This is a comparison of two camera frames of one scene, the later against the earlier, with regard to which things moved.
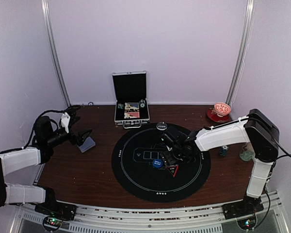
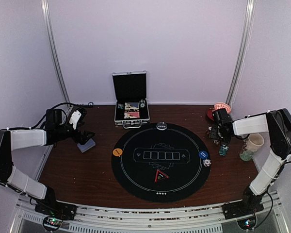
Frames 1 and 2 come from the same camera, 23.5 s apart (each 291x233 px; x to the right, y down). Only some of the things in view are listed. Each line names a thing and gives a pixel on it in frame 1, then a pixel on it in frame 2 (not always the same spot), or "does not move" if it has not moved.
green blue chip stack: (223, 150) does not move
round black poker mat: (132, 157) does not move
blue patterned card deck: (88, 143) does not move
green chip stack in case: (142, 103) does not move
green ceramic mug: (247, 152) does not move
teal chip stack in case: (120, 106) does not move
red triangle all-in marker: (173, 169) → (160, 175)
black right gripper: (168, 159) → (213, 134)
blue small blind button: (157, 163) → (203, 154)
